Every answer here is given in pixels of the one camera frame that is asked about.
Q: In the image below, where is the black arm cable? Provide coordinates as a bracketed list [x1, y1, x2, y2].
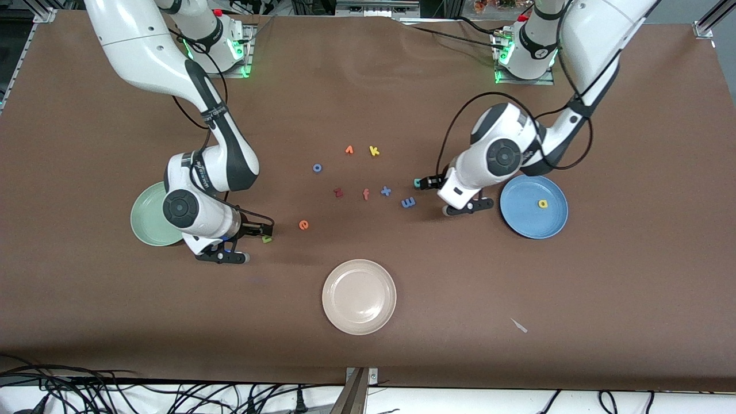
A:
[437, 91, 594, 179]
[171, 34, 275, 232]

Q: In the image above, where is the green plate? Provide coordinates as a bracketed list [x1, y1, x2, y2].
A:
[130, 182, 191, 247]

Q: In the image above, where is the grey metal bracket bar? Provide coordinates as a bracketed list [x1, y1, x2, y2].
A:
[331, 367, 380, 414]

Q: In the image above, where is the brown table cover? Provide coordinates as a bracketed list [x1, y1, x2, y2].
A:
[0, 9, 736, 392]

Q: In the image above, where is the beige plate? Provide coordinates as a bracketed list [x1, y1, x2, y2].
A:
[321, 259, 398, 336]

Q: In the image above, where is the blue plate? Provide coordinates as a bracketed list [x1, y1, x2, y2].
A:
[499, 174, 569, 240]

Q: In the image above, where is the black base power cable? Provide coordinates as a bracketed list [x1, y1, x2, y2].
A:
[397, 16, 507, 49]

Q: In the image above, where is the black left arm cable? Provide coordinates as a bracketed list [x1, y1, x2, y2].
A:
[437, 91, 594, 179]

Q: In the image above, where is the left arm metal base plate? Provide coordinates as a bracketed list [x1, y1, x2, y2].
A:
[493, 32, 555, 86]

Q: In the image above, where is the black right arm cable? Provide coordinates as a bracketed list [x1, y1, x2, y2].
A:
[171, 34, 275, 232]

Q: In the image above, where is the aluminium frame profile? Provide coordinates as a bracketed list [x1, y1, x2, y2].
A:
[0, 0, 58, 113]
[693, 0, 736, 39]

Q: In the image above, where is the grey metal background equipment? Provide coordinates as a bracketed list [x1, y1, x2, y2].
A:
[336, 0, 420, 18]

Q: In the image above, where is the black cable tangle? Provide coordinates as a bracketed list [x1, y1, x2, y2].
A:
[0, 354, 346, 414]

